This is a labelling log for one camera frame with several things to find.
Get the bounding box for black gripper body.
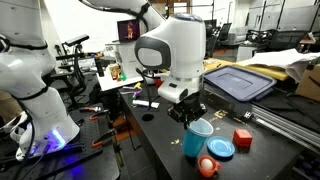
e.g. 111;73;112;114
167;92;208;125

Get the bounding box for blue cups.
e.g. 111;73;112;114
182;117;215;158

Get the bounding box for blue plate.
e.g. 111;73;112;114
206;135;236;159

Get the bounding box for white egg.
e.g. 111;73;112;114
200;158;214;172

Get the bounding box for red cube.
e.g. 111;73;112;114
232;129;254;148

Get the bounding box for orange cup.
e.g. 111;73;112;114
197;155;222;179

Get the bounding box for blue bin lid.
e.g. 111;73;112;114
203;65;278;103

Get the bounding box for silver fork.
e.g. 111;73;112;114
122;85;143;91

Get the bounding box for yellow table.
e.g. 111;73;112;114
203;57;291;83

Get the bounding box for black office chair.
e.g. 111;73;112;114
205;20;218;58

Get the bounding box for white box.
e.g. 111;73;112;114
114;41;144;79

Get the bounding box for white board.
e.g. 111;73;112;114
96;71;146;93

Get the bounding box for open laptop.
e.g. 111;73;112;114
116;18;142;43

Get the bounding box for white paper sheets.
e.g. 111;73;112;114
244;48;320;83

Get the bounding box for cardboard box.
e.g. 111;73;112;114
294;58;320;103

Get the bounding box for aluminium rail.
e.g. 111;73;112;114
251;104;320;154

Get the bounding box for orange-handled pliers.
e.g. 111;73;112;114
78;105;103;113

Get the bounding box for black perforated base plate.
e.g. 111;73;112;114
0;109;121;180

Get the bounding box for black camera on stand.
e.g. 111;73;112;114
61;33;90;48

